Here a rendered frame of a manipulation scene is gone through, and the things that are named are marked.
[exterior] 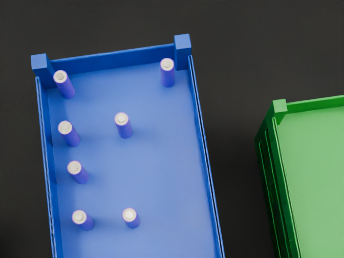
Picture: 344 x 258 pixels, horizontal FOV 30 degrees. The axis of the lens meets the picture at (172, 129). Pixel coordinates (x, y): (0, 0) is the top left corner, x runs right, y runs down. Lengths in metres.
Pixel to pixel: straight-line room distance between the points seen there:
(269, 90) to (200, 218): 0.45
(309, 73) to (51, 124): 0.56
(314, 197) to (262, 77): 0.31
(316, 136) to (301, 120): 0.04
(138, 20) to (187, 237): 0.56
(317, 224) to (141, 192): 0.31
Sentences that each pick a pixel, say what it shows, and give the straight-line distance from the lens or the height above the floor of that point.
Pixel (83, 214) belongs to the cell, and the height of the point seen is 0.39.
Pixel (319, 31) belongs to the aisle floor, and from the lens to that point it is 1.28.
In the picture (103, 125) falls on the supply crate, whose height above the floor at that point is 0.32.
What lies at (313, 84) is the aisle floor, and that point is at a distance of 1.24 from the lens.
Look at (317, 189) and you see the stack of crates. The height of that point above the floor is 0.16.
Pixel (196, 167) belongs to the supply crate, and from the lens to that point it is 0.84.
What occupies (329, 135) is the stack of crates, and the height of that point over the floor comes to 0.16.
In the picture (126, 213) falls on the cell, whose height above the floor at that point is 0.39.
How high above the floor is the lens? 1.14
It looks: 75 degrees down
